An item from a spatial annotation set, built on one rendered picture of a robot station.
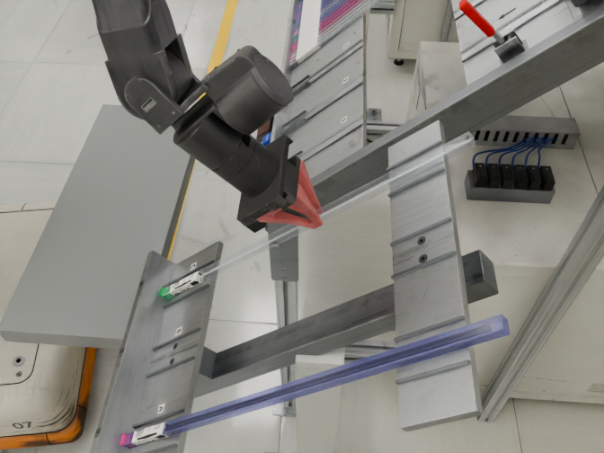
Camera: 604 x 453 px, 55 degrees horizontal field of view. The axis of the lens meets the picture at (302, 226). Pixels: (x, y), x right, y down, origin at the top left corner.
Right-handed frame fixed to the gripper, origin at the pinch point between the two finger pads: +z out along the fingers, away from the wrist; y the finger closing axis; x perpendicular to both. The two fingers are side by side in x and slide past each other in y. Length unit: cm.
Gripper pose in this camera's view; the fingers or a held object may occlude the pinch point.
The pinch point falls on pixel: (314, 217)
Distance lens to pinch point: 70.7
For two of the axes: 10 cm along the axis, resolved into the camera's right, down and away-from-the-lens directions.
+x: -7.4, 3.8, 5.5
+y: 0.7, -7.7, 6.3
